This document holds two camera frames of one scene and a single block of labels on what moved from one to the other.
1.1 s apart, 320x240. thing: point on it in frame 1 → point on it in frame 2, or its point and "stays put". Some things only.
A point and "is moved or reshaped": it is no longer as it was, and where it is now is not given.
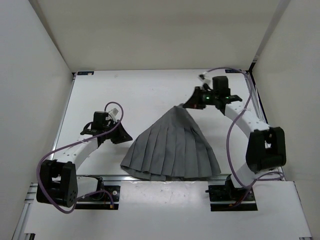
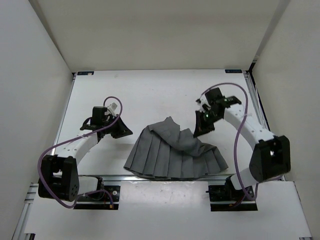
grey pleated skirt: [171, 147] is moved or reshaped
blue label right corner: [232, 71] stays put
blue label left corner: [85, 73] stays put
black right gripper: [194, 101] → [201, 128]
